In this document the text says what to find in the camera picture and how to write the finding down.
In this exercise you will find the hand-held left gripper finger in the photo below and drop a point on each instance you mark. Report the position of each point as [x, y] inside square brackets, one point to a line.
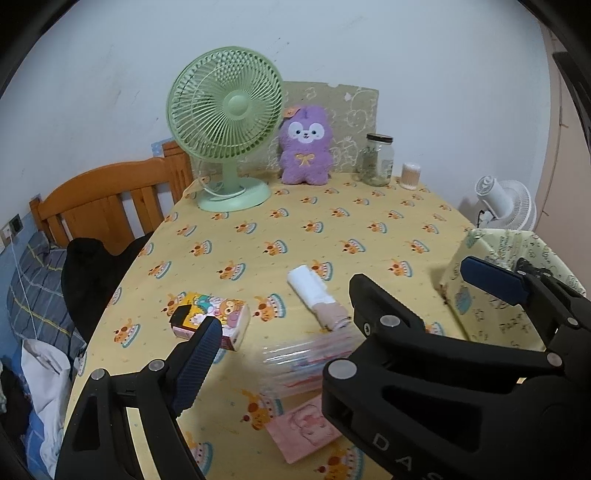
[198, 364]

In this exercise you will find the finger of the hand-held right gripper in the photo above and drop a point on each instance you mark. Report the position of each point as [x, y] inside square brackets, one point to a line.
[383, 304]
[494, 279]

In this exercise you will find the yellow printed fabric box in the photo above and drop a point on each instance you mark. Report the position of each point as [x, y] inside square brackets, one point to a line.
[489, 318]

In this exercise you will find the colourful cartoon tissue pack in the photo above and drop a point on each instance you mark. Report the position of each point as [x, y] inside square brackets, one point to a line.
[217, 314]

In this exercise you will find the white cloth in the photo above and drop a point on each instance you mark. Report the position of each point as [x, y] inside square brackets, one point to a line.
[46, 392]
[307, 286]

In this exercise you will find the clear pink striped pack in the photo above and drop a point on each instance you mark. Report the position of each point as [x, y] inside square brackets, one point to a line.
[300, 364]

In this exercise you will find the pink packet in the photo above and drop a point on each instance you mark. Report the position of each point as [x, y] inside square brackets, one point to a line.
[300, 429]

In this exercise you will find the white standing fan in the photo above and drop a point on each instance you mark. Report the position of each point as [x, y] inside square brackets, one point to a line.
[512, 203]

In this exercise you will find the beige door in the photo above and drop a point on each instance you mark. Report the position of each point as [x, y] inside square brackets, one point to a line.
[572, 184]

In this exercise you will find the cotton swab container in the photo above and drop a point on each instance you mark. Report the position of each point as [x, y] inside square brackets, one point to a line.
[410, 177]

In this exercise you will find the black garment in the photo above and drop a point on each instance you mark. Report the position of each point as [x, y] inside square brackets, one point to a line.
[92, 277]

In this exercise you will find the glass jar with dark lid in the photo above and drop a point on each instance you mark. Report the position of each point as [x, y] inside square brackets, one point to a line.
[376, 161]

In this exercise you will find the purple plush toy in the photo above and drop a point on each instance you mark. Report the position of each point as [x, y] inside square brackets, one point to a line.
[304, 161]

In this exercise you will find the blue bedsheet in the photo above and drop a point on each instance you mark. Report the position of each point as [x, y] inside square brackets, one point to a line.
[39, 443]

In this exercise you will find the grey plaid pillow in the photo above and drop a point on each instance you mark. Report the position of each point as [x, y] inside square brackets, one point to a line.
[37, 286]

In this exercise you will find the dark clothes pile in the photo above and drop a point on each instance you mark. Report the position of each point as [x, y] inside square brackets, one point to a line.
[11, 397]

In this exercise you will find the green patterned board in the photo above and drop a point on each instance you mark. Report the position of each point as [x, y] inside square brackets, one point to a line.
[355, 115]

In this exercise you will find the wooden bed headboard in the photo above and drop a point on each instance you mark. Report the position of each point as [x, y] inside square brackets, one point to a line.
[92, 189]

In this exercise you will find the green desk fan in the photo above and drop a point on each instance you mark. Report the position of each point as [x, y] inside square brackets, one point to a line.
[231, 104]

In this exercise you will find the black wall socket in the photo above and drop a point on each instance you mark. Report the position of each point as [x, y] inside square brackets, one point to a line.
[15, 225]

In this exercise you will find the white wall socket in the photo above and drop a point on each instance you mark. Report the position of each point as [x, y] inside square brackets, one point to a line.
[5, 237]

